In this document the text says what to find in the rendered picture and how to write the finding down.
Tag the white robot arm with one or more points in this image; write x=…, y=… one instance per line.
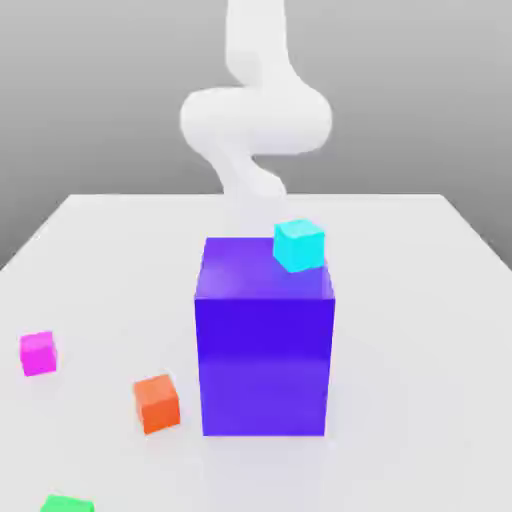
x=256, y=120

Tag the small cyan cube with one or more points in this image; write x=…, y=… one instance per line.
x=300, y=246

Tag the small orange cube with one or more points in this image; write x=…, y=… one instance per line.
x=157, y=404

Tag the small magenta cube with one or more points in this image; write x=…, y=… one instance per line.
x=38, y=354

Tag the small green cube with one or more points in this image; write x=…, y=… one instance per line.
x=66, y=504

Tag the large purple box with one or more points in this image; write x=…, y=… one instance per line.
x=264, y=360

